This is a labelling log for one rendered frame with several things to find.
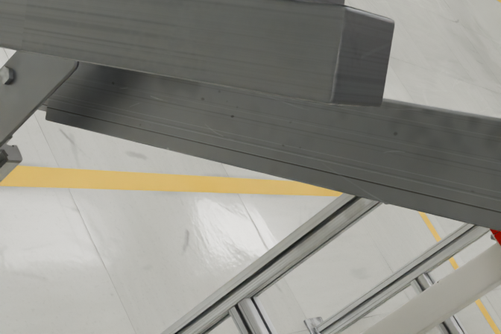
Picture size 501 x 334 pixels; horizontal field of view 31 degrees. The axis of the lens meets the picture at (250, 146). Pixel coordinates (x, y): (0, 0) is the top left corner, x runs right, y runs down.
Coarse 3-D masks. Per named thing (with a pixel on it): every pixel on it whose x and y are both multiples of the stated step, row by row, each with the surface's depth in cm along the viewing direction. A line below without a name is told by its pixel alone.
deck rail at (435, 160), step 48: (96, 96) 67; (144, 96) 65; (192, 96) 62; (240, 96) 60; (144, 144) 65; (192, 144) 62; (240, 144) 60; (288, 144) 58; (336, 144) 56; (384, 144) 54; (432, 144) 52; (480, 144) 51; (384, 192) 54; (432, 192) 52; (480, 192) 50
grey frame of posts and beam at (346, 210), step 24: (0, 168) 71; (312, 216) 137; (336, 216) 136; (360, 216) 135; (288, 240) 139; (312, 240) 137; (264, 264) 141; (288, 264) 139; (240, 288) 145; (264, 288) 144; (192, 312) 148; (216, 312) 146
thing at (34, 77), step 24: (0, 72) 66; (24, 72) 66; (48, 72) 64; (72, 72) 63; (0, 96) 67; (24, 96) 65; (48, 96) 64; (0, 120) 67; (24, 120) 65; (0, 144) 67; (240, 312) 144; (264, 312) 144
